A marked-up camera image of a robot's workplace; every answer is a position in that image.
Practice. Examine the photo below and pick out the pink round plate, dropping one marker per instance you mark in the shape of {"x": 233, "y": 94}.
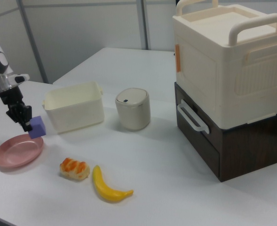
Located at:
{"x": 16, "y": 153}

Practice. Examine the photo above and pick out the grey partition frame post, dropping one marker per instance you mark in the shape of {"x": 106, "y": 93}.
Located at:
{"x": 145, "y": 23}

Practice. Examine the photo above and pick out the small beige lidded trash can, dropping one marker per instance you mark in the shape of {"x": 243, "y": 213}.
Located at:
{"x": 133, "y": 110}

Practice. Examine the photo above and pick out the cream open plastic bin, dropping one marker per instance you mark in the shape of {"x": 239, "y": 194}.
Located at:
{"x": 74, "y": 113}

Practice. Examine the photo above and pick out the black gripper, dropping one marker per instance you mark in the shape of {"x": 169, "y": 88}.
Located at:
{"x": 12, "y": 102}

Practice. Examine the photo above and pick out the dark brown drawer cabinet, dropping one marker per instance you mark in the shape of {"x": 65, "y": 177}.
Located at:
{"x": 246, "y": 150}

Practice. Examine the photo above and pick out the yellow toy banana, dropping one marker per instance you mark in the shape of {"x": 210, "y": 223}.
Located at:
{"x": 105, "y": 188}

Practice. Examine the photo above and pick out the cream toy microwave box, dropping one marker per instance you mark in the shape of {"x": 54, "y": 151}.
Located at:
{"x": 223, "y": 70}

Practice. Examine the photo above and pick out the purple foam cube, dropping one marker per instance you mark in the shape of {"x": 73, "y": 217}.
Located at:
{"x": 37, "y": 128}

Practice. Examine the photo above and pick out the toy bread with orange glaze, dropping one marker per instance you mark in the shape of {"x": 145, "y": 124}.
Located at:
{"x": 74, "y": 169}

